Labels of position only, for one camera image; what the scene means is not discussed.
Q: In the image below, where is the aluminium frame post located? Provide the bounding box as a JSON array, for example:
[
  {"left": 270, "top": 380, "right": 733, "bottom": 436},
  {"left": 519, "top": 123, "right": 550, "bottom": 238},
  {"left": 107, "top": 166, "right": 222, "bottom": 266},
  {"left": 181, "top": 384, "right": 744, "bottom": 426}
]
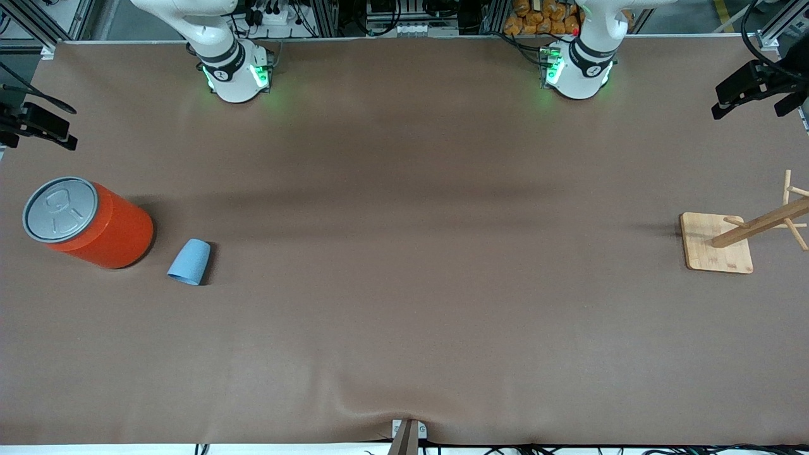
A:
[
  {"left": 0, "top": 0, "right": 95, "bottom": 58},
  {"left": 480, "top": 0, "right": 509, "bottom": 35},
  {"left": 755, "top": 0, "right": 809, "bottom": 51},
  {"left": 312, "top": 0, "right": 339, "bottom": 37}
]

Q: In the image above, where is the light blue plastic cup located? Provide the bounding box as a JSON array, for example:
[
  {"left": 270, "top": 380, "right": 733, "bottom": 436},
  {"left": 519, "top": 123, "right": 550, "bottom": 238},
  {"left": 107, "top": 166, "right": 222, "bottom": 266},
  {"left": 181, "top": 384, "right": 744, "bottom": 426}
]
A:
[{"left": 167, "top": 238, "right": 212, "bottom": 286}]

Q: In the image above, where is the white power strip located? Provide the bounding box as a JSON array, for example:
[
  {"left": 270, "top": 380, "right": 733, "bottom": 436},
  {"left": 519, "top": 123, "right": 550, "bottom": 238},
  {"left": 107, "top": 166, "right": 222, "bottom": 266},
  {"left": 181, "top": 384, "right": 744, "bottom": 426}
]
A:
[{"left": 250, "top": 0, "right": 298, "bottom": 26}]

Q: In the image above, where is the brown table cloth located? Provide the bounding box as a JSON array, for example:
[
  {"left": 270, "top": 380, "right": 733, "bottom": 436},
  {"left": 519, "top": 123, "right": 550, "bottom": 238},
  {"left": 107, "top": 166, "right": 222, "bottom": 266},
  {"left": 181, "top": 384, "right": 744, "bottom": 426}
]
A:
[{"left": 0, "top": 35, "right": 809, "bottom": 446}]

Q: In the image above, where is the orange can grey lid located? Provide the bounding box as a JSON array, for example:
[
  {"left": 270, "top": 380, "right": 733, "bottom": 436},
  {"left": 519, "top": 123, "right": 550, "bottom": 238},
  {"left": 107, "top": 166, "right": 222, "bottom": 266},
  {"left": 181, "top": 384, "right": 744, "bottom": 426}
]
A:
[{"left": 23, "top": 176, "right": 155, "bottom": 270}]

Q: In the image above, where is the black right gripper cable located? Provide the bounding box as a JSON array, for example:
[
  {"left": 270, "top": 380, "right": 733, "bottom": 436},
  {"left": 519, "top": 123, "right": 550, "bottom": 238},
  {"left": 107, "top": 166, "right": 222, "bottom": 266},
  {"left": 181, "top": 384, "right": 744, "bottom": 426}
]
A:
[{"left": 0, "top": 62, "right": 78, "bottom": 116}]

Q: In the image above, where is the orange snack bag pile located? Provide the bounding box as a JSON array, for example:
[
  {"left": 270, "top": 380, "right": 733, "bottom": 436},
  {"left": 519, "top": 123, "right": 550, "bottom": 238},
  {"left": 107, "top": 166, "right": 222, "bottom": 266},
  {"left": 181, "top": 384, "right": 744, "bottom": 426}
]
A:
[{"left": 504, "top": 0, "right": 582, "bottom": 36}]

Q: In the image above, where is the wooden mug tree rack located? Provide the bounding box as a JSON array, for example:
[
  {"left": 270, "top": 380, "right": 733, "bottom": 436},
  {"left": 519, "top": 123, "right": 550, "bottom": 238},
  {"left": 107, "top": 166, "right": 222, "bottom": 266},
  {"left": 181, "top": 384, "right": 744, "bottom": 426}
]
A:
[{"left": 680, "top": 169, "right": 809, "bottom": 274}]

